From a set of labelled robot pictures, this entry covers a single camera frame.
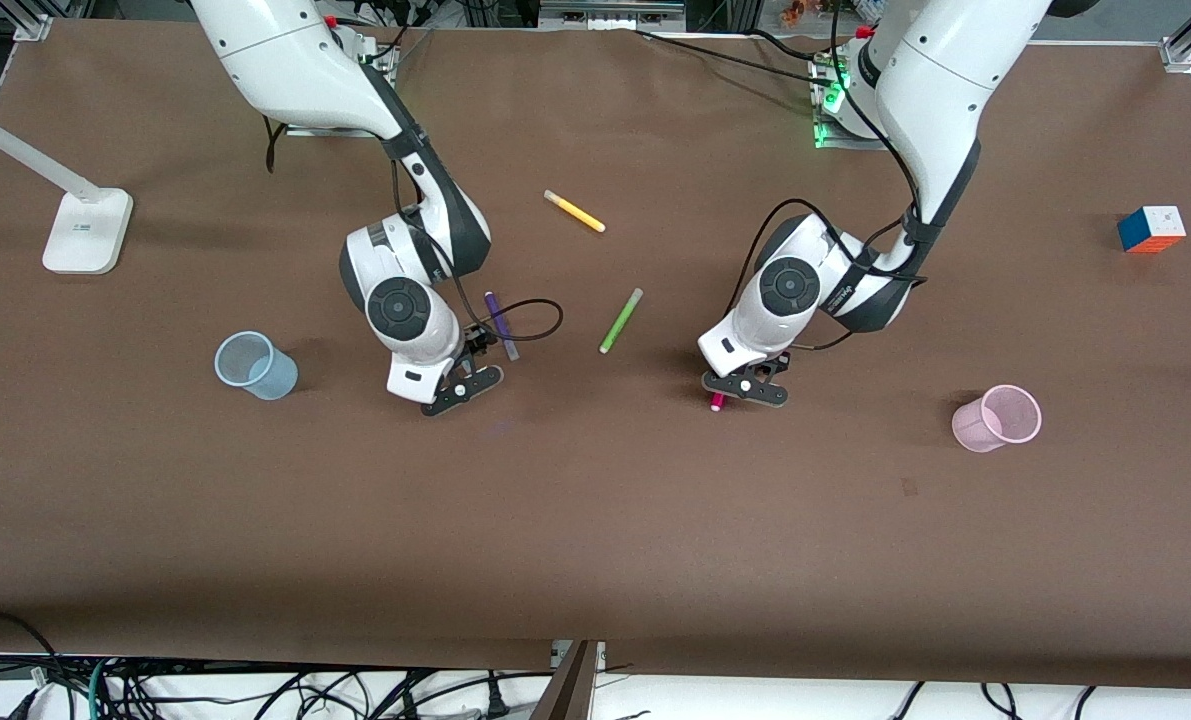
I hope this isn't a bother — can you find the colourful puzzle cube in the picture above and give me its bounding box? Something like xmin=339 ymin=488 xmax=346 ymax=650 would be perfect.
xmin=1117 ymin=205 xmax=1187 ymax=254

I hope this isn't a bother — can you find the translucent pink cup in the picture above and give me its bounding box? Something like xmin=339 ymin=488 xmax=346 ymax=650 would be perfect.
xmin=952 ymin=384 xmax=1043 ymax=453

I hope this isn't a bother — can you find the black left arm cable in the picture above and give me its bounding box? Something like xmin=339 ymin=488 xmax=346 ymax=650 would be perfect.
xmin=725 ymin=0 xmax=931 ymax=351

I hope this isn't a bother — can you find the green marker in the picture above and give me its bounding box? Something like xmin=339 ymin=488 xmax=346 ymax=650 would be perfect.
xmin=598 ymin=288 xmax=645 ymax=355

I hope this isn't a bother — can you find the purple marker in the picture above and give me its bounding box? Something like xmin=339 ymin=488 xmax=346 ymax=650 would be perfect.
xmin=484 ymin=291 xmax=521 ymax=362

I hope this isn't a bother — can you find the yellow marker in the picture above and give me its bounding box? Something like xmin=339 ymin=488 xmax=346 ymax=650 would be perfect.
xmin=543 ymin=189 xmax=607 ymax=234

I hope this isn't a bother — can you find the brown table cover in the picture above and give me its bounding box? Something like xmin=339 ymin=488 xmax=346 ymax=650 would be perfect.
xmin=0 ymin=20 xmax=1191 ymax=691

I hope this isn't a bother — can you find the aluminium profile bar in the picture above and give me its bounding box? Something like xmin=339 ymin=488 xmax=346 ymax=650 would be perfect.
xmin=530 ymin=640 xmax=606 ymax=720

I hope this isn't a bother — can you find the black floor cable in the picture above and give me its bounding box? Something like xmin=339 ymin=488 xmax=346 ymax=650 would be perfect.
xmin=0 ymin=608 xmax=61 ymax=691

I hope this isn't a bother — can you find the translucent blue cup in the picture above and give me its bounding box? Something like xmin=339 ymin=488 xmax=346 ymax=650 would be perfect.
xmin=214 ymin=331 xmax=299 ymax=401

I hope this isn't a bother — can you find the white desk lamp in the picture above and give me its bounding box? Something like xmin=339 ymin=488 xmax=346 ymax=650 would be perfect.
xmin=0 ymin=100 xmax=134 ymax=275

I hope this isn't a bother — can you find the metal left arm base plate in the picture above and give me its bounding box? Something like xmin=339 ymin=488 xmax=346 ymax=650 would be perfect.
xmin=810 ymin=50 xmax=901 ymax=151

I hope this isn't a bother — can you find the black cable on table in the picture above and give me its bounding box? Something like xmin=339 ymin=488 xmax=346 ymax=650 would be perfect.
xmin=635 ymin=28 xmax=836 ymax=79

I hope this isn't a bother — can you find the grey metal rail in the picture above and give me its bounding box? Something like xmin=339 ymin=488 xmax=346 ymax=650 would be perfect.
xmin=538 ymin=0 xmax=688 ymax=31

